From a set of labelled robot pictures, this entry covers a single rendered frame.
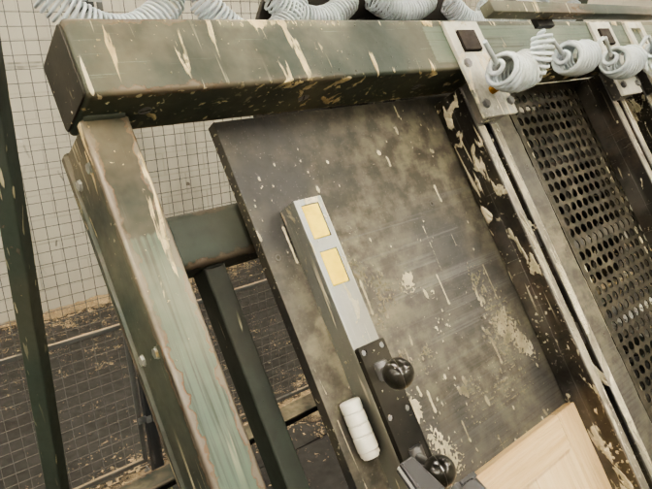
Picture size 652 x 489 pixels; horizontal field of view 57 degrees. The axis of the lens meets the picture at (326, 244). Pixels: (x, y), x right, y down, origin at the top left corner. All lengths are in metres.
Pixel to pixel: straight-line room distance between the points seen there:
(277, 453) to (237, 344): 0.15
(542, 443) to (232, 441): 0.56
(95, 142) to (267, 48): 0.27
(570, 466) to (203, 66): 0.85
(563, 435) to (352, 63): 0.70
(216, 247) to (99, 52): 0.29
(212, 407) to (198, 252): 0.23
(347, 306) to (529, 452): 0.40
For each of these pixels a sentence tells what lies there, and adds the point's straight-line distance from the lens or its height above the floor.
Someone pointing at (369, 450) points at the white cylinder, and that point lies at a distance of 0.83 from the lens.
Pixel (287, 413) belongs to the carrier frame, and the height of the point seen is 0.79.
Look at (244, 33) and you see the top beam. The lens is 0.86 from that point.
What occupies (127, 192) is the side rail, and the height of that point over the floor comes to 1.77.
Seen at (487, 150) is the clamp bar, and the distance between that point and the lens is 1.12.
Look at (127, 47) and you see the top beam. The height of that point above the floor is 1.93.
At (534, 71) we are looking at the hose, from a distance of 1.08.
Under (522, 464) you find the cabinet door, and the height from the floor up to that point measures 1.29.
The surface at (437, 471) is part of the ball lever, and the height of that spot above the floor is 1.45.
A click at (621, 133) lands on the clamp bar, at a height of 1.71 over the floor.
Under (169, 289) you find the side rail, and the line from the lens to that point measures 0.71.
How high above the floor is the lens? 1.90
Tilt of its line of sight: 17 degrees down
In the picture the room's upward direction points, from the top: 3 degrees counter-clockwise
